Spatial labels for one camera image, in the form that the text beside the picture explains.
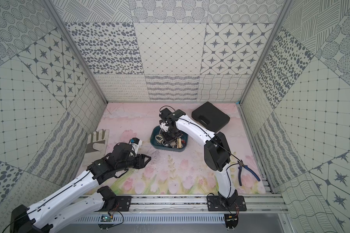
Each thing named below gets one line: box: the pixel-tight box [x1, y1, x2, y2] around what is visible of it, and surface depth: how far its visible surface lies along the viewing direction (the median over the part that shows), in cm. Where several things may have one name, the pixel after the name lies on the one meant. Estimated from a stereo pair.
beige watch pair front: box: [154, 134, 164, 144], surface depth 97 cm
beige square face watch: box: [176, 137, 183, 149], surface depth 95 cm
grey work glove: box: [82, 129, 110, 167], surface depth 97 cm
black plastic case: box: [191, 101, 230, 133], surface depth 111 cm
